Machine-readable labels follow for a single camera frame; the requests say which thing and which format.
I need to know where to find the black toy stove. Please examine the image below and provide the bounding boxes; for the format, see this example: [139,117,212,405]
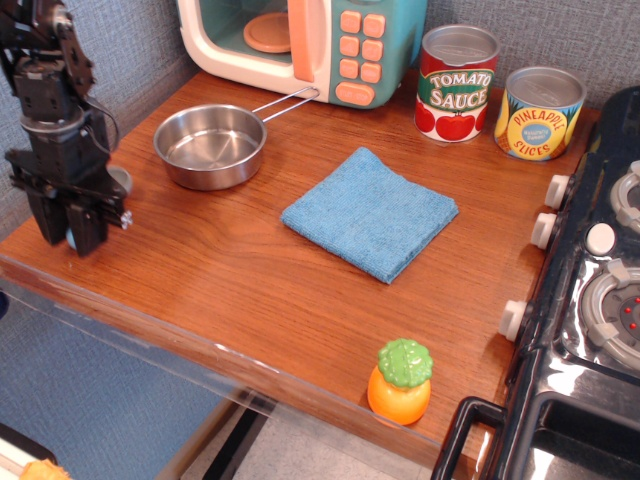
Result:
[432,87,639,479]

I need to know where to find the orange toy fruit green top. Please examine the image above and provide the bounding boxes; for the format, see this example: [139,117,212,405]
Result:
[367,338,434,425]

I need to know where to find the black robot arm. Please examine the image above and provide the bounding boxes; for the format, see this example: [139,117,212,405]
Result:
[1,1,132,257]

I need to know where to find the blue spoon with grey bowl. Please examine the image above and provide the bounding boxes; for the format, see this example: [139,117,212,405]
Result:
[66,166,133,252]

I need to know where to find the white stove knob upper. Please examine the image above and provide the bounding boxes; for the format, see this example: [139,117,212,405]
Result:
[544,175,571,210]

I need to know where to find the white stove knob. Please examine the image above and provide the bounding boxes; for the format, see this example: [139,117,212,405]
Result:
[498,300,528,342]
[544,175,571,210]
[530,213,557,250]

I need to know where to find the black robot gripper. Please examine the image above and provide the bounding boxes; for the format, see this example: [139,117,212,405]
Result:
[5,107,117,257]

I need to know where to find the white stove knob middle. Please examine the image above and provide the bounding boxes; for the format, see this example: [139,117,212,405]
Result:
[530,213,557,250]

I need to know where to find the blue folded towel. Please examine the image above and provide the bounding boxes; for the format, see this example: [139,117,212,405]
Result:
[281,147,459,284]

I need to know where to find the tomato sauce can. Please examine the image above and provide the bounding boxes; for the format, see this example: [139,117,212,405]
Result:
[414,24,500,143]

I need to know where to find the white stove knob lower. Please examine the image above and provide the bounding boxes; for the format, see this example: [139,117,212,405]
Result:
[498,300,528,342]

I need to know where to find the toy microwave oven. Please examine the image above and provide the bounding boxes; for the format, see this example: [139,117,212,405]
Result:
[177,1,427,109]

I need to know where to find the small steel pan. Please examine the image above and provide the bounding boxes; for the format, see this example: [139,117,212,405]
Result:
[153,86,320,191]

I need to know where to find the pineapple slices can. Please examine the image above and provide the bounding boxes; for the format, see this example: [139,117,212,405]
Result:
[494,66,587,162]

